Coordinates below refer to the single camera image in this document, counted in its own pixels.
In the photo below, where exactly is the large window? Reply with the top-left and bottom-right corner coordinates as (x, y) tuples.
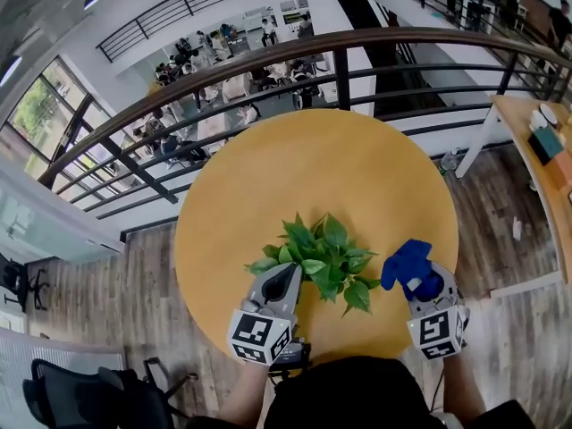
(0, 55), (117, 182)

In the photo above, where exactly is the person's black shirt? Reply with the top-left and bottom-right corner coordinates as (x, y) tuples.
(187, 355), (537, 429)

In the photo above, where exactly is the person's left forearm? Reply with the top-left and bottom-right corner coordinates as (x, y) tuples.
(213, 357), (274, 429)

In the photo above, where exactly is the black mesh office chair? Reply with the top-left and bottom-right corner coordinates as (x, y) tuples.
(21, 357), (200, 429)

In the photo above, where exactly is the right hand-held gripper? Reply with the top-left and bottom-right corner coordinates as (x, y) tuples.
(406, 261), (470, 361)

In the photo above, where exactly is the white-legged wooden desk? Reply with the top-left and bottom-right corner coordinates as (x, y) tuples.
(455, 94), (572, 299)

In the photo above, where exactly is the black cable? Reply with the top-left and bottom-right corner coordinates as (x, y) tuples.
(427, 364), (448, 416)

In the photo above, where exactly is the blue cloth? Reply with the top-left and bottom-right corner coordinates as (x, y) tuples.
(380, 238), (443, 303)

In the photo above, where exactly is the clear plastic bottle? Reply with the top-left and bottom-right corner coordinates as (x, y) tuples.
(440, 148), (461, 172)

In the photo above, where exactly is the dark tissue box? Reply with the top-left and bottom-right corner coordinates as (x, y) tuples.
(526, 127), (565, 167)

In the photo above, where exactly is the green leafy plant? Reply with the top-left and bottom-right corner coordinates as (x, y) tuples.
(244, 211), (382, 319)

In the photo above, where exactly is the brown flat box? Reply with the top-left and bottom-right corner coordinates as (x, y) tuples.
(549, 149), (572, 191)

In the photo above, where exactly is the white ribbed panel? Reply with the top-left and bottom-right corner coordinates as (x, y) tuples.
(0, 328), (126, 429)

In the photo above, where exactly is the person's right forearm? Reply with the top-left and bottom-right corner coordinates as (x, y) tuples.
(441, 345), (489, 420)

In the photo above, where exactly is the white plate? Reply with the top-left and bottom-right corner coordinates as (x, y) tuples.
(538, 102), (559, 127)

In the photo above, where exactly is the black swivel chair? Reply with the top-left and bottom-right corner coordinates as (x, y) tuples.
(0, 252), (50, 315)

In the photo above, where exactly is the small black display device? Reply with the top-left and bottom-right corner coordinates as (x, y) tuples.
(267, 336), (313, 370)

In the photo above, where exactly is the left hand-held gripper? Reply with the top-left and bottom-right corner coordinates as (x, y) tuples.
(226, 262), (304, 366)

